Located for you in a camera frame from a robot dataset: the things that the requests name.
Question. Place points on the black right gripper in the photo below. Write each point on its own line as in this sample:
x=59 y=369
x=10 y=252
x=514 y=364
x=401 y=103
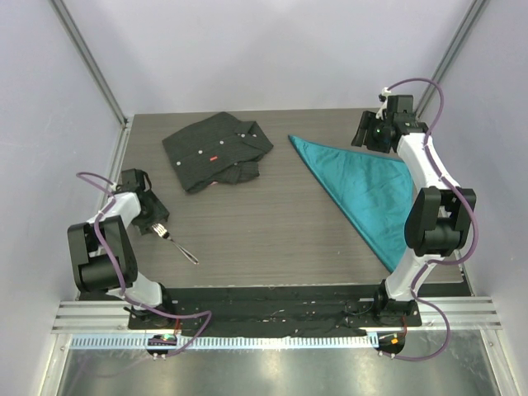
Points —
x=369 y=120

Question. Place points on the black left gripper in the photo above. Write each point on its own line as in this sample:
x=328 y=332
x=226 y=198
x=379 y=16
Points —
x=158 y=214

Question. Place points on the silver metal fork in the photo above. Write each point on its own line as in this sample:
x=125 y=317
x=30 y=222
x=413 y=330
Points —
x=175 y=243

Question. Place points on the teal satin napkin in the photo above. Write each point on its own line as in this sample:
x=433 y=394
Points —
x=374 y=193

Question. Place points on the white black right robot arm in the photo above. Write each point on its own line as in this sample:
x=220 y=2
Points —
x=439 y=221

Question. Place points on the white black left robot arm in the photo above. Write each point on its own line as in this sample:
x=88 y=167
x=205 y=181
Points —
x=101 y=252

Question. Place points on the dark pinstriped shirt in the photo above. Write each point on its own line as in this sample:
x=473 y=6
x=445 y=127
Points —
x=220 y=149

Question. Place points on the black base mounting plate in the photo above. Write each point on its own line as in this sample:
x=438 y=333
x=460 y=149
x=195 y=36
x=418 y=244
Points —
x=291 y=311

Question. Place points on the white slotted cable duct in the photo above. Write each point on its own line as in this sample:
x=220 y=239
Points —
x=151 y=342

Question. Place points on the aluminium frame rail right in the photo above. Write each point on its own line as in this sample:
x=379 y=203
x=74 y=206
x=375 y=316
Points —
x=462 y=33

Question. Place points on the aluminium frame post left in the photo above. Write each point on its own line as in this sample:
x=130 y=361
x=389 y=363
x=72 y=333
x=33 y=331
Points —
x=80 y=45

